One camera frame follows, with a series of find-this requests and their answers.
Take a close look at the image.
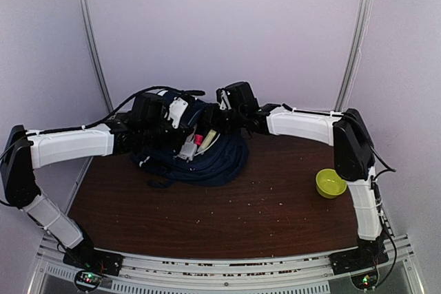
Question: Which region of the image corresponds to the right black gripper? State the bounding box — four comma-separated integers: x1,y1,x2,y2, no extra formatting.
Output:
196,103,245,134

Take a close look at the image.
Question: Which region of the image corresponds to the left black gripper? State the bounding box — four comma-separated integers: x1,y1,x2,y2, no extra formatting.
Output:
141,113,194,151

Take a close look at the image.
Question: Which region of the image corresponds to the yellow highlighter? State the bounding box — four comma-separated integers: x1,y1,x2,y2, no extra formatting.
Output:
201,129,217,149

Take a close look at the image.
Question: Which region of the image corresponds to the pink black highlighter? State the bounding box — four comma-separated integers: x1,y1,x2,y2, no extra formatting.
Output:
194,134,204,146

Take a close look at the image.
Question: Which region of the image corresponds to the navy blue student backpack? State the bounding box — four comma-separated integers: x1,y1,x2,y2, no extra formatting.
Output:
129,90,249,188

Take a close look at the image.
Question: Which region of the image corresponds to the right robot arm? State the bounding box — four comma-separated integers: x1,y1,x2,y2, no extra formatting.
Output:
203,81,385,268

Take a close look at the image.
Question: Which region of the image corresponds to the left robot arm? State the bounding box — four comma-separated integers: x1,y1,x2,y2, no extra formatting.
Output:
1,87,194,269

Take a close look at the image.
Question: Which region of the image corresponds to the lime green plastic bowl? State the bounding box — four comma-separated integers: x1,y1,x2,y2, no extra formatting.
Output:
316,169,347,199

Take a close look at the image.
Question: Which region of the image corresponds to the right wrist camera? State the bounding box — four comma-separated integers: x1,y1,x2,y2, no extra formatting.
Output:
216,88,231,110

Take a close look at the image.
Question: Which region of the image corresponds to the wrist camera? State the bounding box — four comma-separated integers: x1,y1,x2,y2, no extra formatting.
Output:
167,97,189,129
216,88,231,110

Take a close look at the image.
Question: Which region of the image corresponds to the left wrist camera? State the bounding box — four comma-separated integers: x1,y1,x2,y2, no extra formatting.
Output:
167,97,189,129

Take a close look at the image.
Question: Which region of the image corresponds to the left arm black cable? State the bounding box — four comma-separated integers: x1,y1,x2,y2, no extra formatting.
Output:
79,84,206,129

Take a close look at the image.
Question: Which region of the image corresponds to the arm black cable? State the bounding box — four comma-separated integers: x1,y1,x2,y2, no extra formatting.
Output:
358,128,397,288
79,84,206,129

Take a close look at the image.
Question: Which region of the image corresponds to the right aluminium frame post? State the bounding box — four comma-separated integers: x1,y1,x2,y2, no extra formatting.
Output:
334,0,372,112

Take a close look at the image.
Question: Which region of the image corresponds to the aluminium frame post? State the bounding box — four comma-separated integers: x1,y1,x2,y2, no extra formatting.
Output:
79,0,113,112
334,0,372,112

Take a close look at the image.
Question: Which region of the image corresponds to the front aluminium rail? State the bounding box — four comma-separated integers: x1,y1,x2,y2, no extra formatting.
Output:
25,235,429,293

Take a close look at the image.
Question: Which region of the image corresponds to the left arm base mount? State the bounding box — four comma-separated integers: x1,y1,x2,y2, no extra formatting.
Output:
63,251,123,293

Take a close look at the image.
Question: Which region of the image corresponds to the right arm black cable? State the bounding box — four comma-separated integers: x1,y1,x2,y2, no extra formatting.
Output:
358,128,397,288

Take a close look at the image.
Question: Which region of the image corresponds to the left aluminium frame post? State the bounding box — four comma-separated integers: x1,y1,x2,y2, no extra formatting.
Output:
79,0,113,112

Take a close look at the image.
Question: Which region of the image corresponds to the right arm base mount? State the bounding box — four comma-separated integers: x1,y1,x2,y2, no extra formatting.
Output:
329,249,389,291

